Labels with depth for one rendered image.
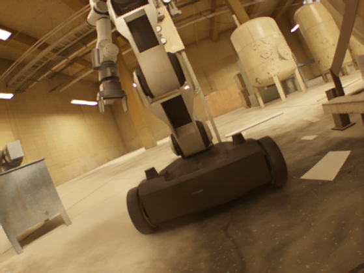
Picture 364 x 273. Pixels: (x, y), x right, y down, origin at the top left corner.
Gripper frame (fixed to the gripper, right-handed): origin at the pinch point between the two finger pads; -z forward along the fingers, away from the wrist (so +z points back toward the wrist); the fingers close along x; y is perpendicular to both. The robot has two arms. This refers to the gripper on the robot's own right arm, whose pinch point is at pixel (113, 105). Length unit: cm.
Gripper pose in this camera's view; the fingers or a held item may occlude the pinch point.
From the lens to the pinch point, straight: 84.6
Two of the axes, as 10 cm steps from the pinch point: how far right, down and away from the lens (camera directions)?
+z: -2.3, -9.7, 0.9
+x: -7.4, 1.1, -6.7
